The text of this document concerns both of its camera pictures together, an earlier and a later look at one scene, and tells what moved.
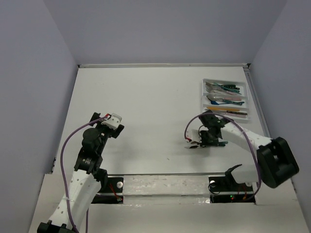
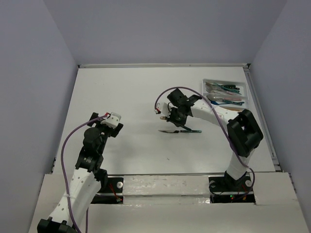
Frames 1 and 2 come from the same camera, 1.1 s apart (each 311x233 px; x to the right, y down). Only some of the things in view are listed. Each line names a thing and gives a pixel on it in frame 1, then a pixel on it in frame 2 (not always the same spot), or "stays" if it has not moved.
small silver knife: (193, 146) -> (177, 131)
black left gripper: (99, 124) stays
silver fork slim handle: (213, 91) stays
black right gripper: (214, 143) -> (178, 124)
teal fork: (227, 89) stays
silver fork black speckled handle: (233, 86) stays
